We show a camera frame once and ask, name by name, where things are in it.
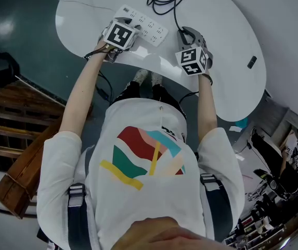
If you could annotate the person's left shoe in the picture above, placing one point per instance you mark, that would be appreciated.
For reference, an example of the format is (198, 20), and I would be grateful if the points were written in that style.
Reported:
(140, 76)

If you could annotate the person's left forearm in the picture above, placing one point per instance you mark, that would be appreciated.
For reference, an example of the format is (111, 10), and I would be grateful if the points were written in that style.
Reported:
(81, 92)

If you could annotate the white power strip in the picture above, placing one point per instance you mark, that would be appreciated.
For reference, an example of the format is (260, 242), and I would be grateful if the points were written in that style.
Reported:
(148, 26)

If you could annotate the teal cloth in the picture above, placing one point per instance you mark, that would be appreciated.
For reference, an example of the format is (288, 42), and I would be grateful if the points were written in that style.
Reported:
(242, 122)

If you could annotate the person's right forearm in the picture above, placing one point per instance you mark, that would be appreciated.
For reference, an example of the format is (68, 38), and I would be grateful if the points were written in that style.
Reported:
(207, 108)

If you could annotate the white rack with items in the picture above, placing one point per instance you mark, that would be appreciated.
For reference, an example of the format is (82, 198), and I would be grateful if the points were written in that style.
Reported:
(255, 225)

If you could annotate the small black box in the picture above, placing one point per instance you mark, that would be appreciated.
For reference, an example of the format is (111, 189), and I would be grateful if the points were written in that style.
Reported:
(252, 62)

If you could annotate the person's white printed t-shirt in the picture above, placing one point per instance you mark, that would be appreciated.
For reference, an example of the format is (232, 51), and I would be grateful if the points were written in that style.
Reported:
(122, 191)

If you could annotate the white paper sheet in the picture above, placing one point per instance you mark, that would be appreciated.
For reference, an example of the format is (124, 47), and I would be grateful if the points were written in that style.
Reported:
(235, 128)

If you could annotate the grey open shelf cabinet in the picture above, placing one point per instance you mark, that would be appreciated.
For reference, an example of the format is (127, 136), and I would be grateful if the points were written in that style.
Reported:
(286, 118)

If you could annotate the brown wooden chair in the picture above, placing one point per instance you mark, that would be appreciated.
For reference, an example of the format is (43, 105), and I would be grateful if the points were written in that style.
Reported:
(16, 129)

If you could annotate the person's black trousers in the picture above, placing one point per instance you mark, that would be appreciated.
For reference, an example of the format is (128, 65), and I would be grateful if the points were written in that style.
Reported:
(164, 92)

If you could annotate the person's right shoe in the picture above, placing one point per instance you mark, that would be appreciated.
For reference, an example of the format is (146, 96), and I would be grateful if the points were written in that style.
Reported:
(156, 78)

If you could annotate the person's face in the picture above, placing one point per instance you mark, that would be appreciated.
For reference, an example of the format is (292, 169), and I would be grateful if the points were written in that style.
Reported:
(159, 233)

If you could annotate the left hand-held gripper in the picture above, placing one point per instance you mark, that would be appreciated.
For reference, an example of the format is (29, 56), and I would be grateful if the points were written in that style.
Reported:
(118, 35)

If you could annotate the person's shoe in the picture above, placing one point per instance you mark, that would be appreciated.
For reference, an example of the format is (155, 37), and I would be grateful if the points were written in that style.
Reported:
(156, 78)
(140, 76)

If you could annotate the pink stick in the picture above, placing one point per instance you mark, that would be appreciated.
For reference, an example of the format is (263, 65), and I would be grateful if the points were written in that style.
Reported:
(247, 176)

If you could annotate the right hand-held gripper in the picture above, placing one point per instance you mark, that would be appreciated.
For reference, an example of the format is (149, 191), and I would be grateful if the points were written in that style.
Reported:
(191, 61)

